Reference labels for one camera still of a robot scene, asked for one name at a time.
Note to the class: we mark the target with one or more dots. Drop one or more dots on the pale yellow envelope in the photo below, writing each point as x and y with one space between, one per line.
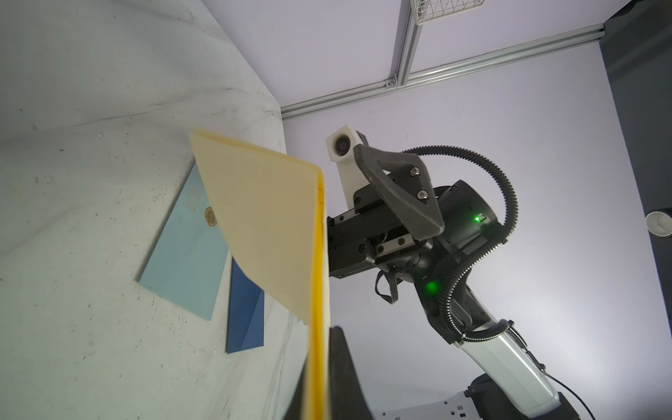
271 209

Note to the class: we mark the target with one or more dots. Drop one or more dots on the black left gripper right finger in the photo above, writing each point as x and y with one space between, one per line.
346 396

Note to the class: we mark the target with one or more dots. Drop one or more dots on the white wire wall basket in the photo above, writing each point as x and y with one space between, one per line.
426 11

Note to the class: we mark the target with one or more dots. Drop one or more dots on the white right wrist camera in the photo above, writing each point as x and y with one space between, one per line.
340 148

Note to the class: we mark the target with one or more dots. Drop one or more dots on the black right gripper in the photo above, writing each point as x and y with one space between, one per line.
403 226

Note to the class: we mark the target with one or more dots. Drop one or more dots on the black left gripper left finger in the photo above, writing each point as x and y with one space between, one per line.
296 408

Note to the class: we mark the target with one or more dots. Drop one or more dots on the light teal envelope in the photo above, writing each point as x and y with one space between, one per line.
188 260

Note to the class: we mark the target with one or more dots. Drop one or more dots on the dark blue envelope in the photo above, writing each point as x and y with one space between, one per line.
245 329

